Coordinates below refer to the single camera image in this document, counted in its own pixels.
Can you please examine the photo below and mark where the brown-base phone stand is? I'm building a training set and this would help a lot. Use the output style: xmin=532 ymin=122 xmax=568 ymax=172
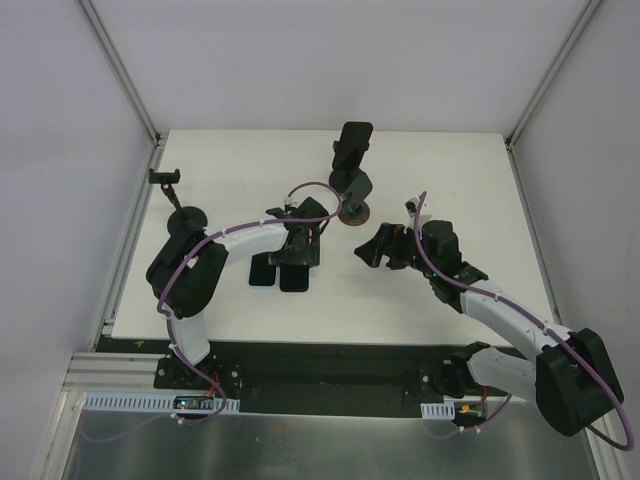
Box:
xmin=338 ymin=171 xmax=373 ymax=227

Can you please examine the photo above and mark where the light blue phone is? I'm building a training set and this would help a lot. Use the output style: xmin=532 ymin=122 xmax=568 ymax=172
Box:
xmin=248 ymin=253 xmax=278 ymax=288

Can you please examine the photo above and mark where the white cable duct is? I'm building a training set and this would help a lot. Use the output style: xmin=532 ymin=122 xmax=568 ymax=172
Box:
xmin=84 ymin=392 xmax=240 ymax=415
xmin=420 ymin=401 xmax=456 ymax=421

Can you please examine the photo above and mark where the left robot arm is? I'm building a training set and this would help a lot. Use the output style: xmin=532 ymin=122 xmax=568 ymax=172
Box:
xmin=146 ymin=197 xmax=331 ymax=389

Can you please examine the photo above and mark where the right white cable duct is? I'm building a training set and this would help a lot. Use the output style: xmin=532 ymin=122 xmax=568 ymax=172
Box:
xmin=420 ymin=401 xmax=456 ymax=421

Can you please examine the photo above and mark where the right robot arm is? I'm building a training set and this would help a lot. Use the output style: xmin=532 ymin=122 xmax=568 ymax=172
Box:
xmin=354 ymin=220 xmax=624 ymax=436

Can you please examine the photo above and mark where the black round-base phone stand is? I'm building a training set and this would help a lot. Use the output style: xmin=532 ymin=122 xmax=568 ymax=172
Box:
xmin=147 ymin=168 xmax=208 ymax=234

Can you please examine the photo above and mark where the right aluminium frame post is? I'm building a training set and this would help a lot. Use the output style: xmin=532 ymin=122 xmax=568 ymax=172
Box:
xmin=505 ymin=0 xmax=606 ymax=152

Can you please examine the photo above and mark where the rear black phone stand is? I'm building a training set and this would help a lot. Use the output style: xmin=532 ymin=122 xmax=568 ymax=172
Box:
xmin=329 ymin=140 xmax=357 ymax=192

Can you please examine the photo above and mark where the aluminium frame post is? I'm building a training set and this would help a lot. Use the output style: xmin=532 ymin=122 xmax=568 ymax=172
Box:
xmin=505 ymin=0 xmax=606 ymax=152
xmin=75 ymin=0 xmax=166 ymax=148

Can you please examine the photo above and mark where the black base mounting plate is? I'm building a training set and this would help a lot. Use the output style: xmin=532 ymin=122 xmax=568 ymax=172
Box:
xmin=97 ymin=337 xmax=464 ymax=418

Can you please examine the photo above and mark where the left white cable duct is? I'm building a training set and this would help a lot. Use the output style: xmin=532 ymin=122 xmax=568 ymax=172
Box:
xmin=84 ymin=392 xmax=240 ymax=415

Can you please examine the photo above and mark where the left aluminium frame post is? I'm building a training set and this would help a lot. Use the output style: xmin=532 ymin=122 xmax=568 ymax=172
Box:
xmin=75 ymin=0 xmax=166 ymax=148

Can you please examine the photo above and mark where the black phone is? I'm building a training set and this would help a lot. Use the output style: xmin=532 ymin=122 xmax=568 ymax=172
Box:
xmin=332 ymin=121 xmax=374 ymax=171
xmin=279 ymin=265 xmax=310 ymax=293

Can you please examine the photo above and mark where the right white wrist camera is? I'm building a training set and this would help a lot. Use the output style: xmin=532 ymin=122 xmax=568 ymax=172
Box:
xmin=405 ymin=197 xmax=424 ymax=217

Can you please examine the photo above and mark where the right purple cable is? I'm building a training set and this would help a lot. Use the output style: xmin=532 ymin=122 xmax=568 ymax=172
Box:
xmin=409 ymin=190 xmax=636 ymax=450

